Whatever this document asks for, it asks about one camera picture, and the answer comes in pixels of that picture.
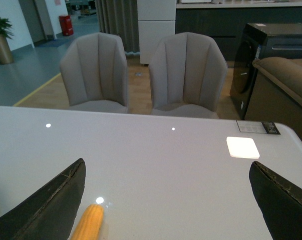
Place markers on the dark kitchen counter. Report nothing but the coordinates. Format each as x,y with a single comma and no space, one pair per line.
225,22

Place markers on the yellow corn cob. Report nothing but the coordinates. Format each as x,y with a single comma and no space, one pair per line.
89,224

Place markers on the red bin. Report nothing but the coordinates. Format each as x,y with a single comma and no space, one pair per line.
66,25

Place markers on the grey curtain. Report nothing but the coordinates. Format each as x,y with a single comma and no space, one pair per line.
120,18

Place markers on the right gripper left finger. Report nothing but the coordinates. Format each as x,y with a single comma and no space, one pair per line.
50,212

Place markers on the green potted plant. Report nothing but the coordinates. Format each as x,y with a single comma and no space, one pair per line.
5,28

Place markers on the white pillar cabinet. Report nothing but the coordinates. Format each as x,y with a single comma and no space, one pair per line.
156,20

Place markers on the blue floor mat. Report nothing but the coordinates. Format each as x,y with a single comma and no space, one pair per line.
54,43

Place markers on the gold plant pot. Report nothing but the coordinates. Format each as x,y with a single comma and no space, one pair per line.
6,56

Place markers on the right beige chair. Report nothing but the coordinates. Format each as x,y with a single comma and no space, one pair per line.
187,72

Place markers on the beige chair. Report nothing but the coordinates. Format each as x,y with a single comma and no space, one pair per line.
95,74
187,72

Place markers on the label sticker on table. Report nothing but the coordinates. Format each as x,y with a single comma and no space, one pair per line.
258,127

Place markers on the left beige chair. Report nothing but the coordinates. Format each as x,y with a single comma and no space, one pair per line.
95,74

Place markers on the brown sofa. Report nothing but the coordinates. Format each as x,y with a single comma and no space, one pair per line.
277,93

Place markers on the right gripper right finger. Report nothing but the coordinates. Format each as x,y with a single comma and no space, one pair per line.
279,200

